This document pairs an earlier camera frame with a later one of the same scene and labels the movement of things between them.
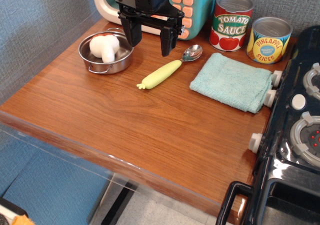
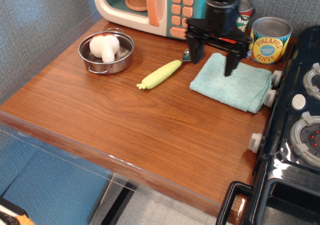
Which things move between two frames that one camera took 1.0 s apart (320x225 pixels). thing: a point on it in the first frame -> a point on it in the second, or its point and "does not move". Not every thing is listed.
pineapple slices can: x=268 y=39 does not move
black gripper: x=152 y=3 -> x=220 y=27
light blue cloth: x=232 y=83 does not move
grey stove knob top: x=276 y=77 does not move
